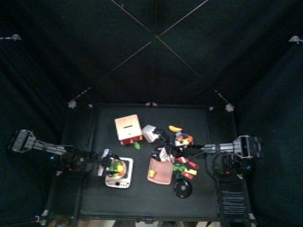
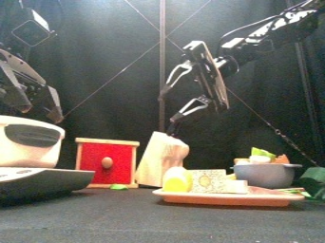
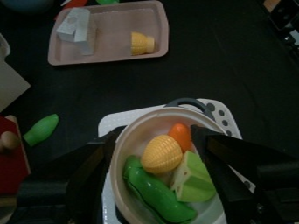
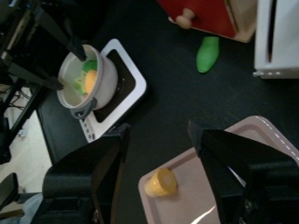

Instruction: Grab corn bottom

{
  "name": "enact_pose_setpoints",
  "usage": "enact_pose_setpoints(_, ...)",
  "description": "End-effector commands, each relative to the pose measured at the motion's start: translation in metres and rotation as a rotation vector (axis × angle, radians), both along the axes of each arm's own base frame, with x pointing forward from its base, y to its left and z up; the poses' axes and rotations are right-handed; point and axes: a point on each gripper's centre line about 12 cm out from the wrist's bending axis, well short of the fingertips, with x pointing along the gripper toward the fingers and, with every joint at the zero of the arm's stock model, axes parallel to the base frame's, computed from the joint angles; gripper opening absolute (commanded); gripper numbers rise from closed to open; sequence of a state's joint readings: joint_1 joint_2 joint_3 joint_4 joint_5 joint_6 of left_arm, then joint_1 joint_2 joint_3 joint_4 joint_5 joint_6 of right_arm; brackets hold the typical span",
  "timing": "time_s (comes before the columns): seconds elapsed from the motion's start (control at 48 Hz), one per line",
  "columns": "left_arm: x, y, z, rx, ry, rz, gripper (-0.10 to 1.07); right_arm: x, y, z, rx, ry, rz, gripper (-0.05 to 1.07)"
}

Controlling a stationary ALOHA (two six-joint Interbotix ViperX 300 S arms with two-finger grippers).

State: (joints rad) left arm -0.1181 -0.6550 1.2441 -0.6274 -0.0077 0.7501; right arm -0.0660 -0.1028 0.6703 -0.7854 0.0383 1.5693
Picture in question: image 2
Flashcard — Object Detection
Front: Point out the small white block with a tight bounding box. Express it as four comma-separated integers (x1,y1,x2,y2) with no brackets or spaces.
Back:
222,178,250,195

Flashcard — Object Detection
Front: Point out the pink toy meat slice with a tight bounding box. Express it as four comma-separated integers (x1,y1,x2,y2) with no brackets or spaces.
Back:
247,185,294,196

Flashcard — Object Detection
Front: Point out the large green toy leaf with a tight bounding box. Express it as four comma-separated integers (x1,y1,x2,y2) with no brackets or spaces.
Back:
279,166,325,201

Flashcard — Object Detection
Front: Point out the white toy food piece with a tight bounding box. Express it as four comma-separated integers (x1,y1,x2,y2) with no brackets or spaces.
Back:
247,154,272,165

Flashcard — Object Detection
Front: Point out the green toy lettuce leaf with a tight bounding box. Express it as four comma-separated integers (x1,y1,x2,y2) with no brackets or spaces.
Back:
248,146,278,160

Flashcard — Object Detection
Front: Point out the orange toy food piece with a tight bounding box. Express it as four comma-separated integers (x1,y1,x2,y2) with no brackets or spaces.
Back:
271,153,291,165

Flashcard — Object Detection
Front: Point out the small green toy piece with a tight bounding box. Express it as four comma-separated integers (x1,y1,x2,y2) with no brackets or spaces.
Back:
109,183,129,191

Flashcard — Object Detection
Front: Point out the slanted dark frame pole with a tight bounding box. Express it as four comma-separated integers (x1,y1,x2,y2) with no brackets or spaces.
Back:
286,0,325,167

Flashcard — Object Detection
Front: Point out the white toy rice cooker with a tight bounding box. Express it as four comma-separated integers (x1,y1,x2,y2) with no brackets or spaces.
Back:
0,115,66,169

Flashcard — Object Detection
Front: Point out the grey toy pot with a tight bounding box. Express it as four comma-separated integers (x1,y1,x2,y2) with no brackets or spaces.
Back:
230,162,305,190

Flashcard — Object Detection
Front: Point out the red wooden drawer box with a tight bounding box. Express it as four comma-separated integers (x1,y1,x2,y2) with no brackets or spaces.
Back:
73,137,140,190

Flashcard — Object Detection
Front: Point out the vertical metal frame pole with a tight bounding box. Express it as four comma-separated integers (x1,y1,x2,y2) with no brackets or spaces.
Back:
157,0,167,133

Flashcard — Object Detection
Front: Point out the orange serving tray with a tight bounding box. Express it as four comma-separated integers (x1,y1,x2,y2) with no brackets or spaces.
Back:
151,186,306,208

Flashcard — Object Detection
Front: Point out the wooden knife block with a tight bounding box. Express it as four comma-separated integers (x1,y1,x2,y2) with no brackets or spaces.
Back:
135,130,190,188

